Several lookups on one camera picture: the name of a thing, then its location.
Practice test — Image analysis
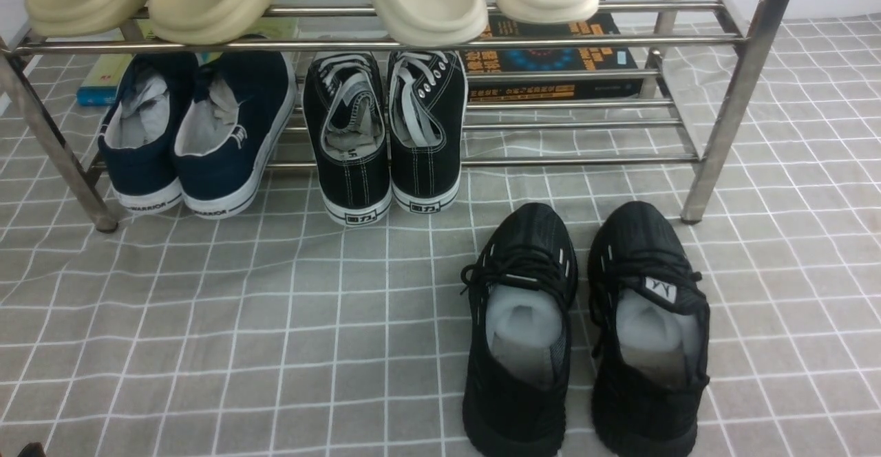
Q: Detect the yellow green book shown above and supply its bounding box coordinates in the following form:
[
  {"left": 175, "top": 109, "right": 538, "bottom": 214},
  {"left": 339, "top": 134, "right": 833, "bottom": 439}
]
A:
[{"left": 76, "top": 17, "right": 299, "bottom": 107}]

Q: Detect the black book orange text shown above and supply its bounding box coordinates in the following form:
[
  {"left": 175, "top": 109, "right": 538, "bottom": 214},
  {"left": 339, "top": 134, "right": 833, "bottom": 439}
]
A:
[{"left": 460, "top": 14, "right": 644, "bottom": 103}]

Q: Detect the navy canvas shoe right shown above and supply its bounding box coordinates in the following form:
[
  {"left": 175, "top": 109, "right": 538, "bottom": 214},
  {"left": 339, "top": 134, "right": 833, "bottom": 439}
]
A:
[{"left": 172, "top": 50, "right": 297, "bottom": 220}]

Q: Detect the black canvas sneaker right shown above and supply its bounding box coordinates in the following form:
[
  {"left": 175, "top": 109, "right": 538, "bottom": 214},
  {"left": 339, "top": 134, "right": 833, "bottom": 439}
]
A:
[{"left": 387, "top": 50, "right": 469, "bottom": 215}]

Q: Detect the black canvas sneaker left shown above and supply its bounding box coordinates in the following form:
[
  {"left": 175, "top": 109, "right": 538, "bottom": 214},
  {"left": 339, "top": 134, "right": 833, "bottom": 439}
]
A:
[{"left": 301, "top": 53, "right": 392, "bottom": 227}]

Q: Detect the black knit sneaker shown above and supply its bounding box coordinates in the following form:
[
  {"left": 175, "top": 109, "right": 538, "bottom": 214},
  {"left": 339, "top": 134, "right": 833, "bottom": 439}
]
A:
[
  {"left": 460, "top": 202, "right": 578, "bottom": 456},
  {"left": 586, "top": 201, "right": 710, "bottom": 456}
]

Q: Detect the silver metal shoe rack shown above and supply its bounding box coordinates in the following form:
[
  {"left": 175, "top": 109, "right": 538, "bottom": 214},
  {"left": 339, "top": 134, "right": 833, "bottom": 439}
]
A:
[{"left": 2, "top": 0, "right": 789, "bottom": 233}]

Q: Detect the navy canvas shoe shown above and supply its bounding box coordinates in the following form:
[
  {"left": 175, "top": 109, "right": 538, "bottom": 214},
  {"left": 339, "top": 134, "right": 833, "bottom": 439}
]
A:
[
  {"left": 98, "top": 52, "right": 200, "bottom": 213},
  {"left": 172, "top": 50, "right": 297, "bottom": 220}
]

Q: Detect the grey checked floor cloth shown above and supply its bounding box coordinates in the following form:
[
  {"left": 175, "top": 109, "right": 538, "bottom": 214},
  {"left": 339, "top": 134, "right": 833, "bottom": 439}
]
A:
[{"left": 1, "top": 15, "right": 880, "bottom": 456}]

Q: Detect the navy canvas shoe left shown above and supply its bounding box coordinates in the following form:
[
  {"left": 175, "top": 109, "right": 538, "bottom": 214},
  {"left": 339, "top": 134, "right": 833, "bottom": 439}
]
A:
[{"left": 98, "top": 52, "right": 200, "bottom": 213}]

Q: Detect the black canvas sneaker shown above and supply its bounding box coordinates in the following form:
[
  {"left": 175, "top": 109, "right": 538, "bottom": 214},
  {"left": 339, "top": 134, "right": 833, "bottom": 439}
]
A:
[
  {"left": 301, "top": 53, "right": 392, "bottom": 227},
  {"left": 387, "top": 50, "right": 469, "bottom": 215}
]

